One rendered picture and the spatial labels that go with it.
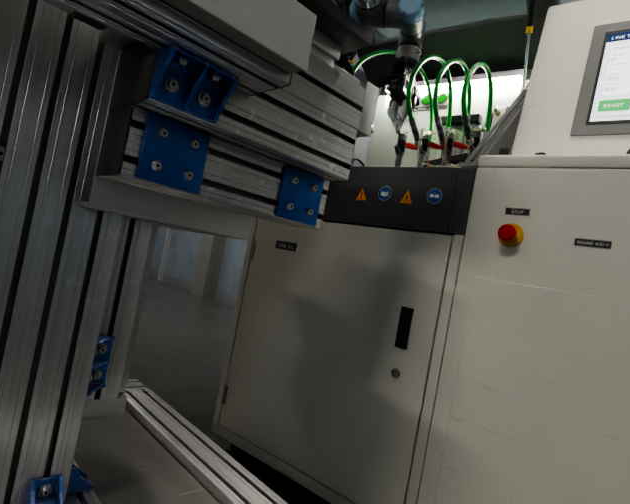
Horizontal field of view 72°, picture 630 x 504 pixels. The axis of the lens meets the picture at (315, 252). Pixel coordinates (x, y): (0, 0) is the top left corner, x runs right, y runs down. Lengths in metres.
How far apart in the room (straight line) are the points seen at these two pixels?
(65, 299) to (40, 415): 0.17
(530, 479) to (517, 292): 0.36
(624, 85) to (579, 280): 0.59
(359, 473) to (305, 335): 0.37
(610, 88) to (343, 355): 0.96
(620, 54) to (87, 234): 1.32
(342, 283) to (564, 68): 0.85
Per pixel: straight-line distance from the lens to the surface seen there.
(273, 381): 1.34
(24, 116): 0.73
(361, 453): 1.19
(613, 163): 1.03
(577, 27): 1.56
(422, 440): 1.11
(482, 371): 1.03
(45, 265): 0.73
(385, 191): 1.16
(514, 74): 1.74
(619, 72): 1.43
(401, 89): 1.45
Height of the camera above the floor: 0.66
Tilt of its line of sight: 2 degrees up
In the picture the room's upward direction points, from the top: 11 degrees clockwise
